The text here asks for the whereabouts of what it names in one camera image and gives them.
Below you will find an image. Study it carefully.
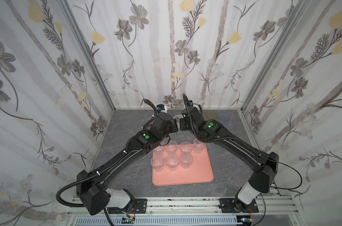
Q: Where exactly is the yellow tinted cup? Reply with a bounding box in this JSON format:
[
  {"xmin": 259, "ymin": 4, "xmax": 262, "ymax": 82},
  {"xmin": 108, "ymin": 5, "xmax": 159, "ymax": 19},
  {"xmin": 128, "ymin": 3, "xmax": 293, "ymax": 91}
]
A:
[{"xmin": 206, "ymin": 111, "xmax": 218, "ymax": 121}]

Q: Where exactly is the clear faceted glass five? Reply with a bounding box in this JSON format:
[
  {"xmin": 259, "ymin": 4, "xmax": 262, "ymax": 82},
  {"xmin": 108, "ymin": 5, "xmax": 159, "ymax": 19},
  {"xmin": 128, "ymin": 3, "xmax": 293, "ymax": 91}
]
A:
[{"xmin": 165, "ymin": 141, "xmax": 178, "ymax": 155}]

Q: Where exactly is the clear faceted glass four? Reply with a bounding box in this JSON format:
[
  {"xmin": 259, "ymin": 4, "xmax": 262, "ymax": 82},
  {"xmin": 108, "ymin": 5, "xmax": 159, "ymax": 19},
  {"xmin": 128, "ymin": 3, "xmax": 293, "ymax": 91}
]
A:
[{"xmin": 179, "ymin": 142, "xmax": 193, "ymax": 154}]

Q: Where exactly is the blue tinted cup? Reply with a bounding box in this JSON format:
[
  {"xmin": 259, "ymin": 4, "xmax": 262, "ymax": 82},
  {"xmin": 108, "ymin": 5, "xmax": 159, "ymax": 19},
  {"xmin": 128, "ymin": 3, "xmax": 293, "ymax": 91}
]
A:
[{"xmin": 218, "ymin": 113, "xmax": 230, "ymax": 127}]

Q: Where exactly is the clear faceted glass one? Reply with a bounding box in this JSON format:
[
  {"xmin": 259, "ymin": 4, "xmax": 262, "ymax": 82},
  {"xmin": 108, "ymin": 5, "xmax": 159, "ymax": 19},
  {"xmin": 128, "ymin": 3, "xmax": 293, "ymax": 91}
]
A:
[{"xmin": 166, "ymin": 154, "xmax": 179, "ymax": 171}]

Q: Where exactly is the clear faceted glass two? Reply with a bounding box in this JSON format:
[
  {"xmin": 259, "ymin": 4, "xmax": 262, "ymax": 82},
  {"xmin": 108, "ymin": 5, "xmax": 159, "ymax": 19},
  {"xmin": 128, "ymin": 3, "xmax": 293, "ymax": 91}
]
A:
[{"xmin": 150, "ymin": 156, "xmax": 165, "ymax": 172}]

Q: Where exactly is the pink rectangular tray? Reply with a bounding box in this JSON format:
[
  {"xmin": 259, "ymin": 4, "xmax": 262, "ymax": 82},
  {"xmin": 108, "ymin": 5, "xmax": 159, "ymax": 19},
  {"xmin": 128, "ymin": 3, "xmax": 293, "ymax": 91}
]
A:
[{"xmin": 152, "ymin": 148, "xmax": 214, "ymax": 186}]

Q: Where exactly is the clear faceted glass six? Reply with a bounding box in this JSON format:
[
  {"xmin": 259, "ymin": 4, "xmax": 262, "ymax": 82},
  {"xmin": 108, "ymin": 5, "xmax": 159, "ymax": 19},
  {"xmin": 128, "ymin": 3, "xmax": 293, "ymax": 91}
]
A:
[{"xmin": 153, "ymin": 146, "xmax": 165, "ymax": 156}]

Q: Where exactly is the clear faceted glass three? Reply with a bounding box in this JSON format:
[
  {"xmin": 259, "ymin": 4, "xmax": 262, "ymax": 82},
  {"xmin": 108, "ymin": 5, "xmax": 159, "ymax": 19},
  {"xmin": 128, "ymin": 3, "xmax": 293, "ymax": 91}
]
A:
[{"xmin": 193, "ymin": 138, "xmax": 206, "ymax": 153}]

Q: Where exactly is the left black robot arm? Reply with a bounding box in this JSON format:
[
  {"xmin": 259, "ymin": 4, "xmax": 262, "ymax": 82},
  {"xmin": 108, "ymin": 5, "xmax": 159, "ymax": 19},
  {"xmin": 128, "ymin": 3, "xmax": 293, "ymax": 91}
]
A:
[{"xmin": 56, "ymin": 113, "xmax": 178, "ymax": 215}]

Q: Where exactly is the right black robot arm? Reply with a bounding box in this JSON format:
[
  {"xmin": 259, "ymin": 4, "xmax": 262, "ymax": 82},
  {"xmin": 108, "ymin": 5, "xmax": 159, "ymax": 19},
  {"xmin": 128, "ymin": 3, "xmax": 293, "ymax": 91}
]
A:
[{"xmin": 180, "ymin": 106, "xmax": 279, "ymax": 212}]

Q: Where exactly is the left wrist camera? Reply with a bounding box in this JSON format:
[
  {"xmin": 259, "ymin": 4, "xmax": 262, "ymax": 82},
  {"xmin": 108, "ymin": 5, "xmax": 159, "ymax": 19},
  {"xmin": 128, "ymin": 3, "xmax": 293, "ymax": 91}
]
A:
[{"xmin": 156, "ymin": 104, "xmax": 168, "ymax": 113}]

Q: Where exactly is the white slotted cable duct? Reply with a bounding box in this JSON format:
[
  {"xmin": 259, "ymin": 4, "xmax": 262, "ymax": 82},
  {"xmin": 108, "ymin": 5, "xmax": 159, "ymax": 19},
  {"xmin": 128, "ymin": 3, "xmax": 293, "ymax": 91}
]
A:
[{"xmin": 73, "ymin": 216, "xmax": 242, "ymax": 226}]

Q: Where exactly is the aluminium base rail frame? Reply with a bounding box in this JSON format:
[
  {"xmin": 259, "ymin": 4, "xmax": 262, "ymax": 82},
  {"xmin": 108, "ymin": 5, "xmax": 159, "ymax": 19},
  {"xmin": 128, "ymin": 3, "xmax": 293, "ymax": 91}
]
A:
[{"xmin": 67, "ymin": 196, "xmax": 305, "ymax": 226}]

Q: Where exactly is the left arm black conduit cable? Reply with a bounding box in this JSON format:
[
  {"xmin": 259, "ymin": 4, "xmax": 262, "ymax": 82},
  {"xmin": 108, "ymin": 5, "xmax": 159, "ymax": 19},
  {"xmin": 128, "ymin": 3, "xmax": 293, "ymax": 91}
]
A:
[{"xmin": 56, "ymin": 169, "xmax": 104, "ymax": 208}]

